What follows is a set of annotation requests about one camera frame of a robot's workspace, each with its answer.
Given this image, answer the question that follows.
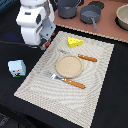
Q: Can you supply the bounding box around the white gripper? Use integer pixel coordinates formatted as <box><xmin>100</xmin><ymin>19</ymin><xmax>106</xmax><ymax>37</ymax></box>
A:
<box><xmin>16</xmin><ymin>6</ymin><xmax>56</xmax><ymax>50</ymax></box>

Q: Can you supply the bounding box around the yellow cheese wedge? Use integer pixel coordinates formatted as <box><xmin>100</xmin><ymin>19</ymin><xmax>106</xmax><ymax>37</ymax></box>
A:
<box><xmin>67</xmin><ymin>37</ymin><xmax>83</xmax><ymax>48</ymax></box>

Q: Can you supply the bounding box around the light blue milk carton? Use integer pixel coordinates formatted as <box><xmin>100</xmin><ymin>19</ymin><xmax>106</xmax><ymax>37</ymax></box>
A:
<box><xmin>8</xmin><ymin>60</ymin><xmax>26</xmax><ymax>77</ymax></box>

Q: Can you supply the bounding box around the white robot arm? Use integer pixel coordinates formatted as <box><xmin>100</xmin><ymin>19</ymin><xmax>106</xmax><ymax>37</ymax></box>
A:
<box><xmin>16</xmin><ymin>0</ymin><xmax>56</xmax><ymax>50</ymax></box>

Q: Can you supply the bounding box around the grey cooking pot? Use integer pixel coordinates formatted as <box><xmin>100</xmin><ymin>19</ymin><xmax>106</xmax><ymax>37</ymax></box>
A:
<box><xmin>54</xmin><ymin>0</ymin><xmax>81</xmax><ymax>19</ymax></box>

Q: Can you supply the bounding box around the round wooden plate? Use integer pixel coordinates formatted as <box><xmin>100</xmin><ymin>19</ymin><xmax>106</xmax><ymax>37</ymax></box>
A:
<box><xmin>56</xmin><ymin>55</ymin><xmax>83</xmax><ymax>78</ymax></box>

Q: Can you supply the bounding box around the grey frying pan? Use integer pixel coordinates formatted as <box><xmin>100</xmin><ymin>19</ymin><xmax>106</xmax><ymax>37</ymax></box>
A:
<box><xmin>80</xmin><ymin>5</ymin><xmax>101</xmax><ymax>30</ymax></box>

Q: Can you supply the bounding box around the brown wooden tray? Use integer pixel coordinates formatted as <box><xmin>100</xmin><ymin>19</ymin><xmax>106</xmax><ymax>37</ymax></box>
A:
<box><xmin>54</xmin><ymin>0</ymin><xmax>128</xmax><ymax>42</ymax></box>

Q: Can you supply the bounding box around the cream bowl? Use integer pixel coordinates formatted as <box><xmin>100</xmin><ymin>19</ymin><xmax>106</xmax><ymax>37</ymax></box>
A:
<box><xmin>116</xmin><ymin>4</ymin><xmax>128</xmax><ymax>30</ymax></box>

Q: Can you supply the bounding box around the woven beige placemat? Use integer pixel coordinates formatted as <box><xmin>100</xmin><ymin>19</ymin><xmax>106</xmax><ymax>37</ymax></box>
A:
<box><xmin>14</xmin><ymin>31</ymin><xmax>114</xmax><ymax>128</ymax></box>

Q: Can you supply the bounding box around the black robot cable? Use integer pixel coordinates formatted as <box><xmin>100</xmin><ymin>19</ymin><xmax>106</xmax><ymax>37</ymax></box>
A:
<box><xmin>0</xmin><ymin>39</ymin><xmax>38</xmax><ymax>48</ymax></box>

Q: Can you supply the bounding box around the wooden handled fork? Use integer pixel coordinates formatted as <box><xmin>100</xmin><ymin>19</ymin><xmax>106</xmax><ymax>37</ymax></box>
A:
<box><xmin>44</xmin><ymin>72</ymin><xmax>86</xmax><ymax>89</ymax></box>

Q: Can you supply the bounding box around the wooden handled knife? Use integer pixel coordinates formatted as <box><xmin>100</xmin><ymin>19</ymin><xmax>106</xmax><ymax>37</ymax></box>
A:
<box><xmin>57</xmin><ymin>49</ymin><xmax>97</xmax><ymax>62</ymax></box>

